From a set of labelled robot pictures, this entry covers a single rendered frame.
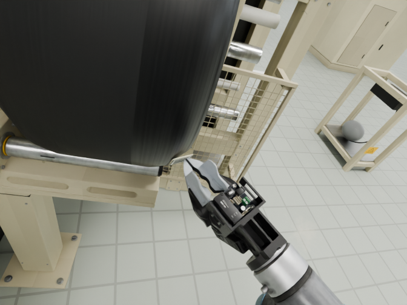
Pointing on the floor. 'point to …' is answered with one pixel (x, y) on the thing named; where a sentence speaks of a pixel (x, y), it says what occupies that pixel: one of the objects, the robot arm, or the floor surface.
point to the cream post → (31, 229)
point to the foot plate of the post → (71, 242)
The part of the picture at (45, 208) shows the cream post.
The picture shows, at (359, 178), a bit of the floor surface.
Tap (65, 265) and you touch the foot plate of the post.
